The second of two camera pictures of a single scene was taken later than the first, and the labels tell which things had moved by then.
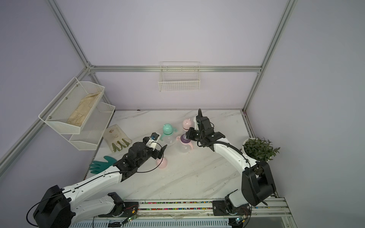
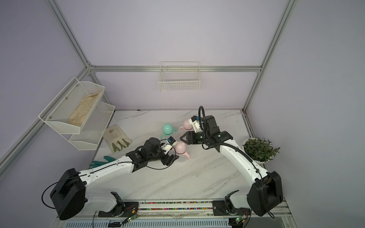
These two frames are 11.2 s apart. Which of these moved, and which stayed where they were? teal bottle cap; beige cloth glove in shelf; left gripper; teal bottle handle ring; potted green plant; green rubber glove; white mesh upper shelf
Moved: left gripper
Stayed: white mesh upper shelf; teal bottle cap; potted green plant; green rubber glove; beige cloth glove in shelf; teal bottle handle ring
